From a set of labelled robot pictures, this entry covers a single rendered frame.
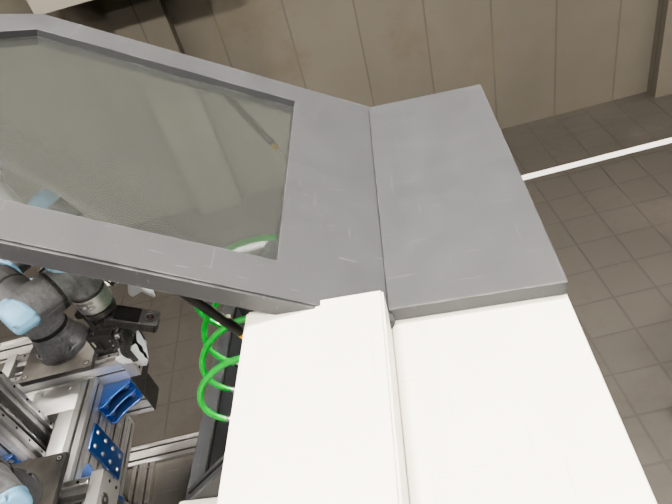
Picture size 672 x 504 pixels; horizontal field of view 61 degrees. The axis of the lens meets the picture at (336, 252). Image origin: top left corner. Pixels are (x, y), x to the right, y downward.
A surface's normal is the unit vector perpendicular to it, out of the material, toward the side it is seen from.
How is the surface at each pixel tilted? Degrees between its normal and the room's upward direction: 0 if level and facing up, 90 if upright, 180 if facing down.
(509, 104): 90
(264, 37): 90
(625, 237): 0
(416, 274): 0
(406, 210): 0
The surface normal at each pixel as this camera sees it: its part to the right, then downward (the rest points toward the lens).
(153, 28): 0.11, 0.63
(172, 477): -0.22, -0.73
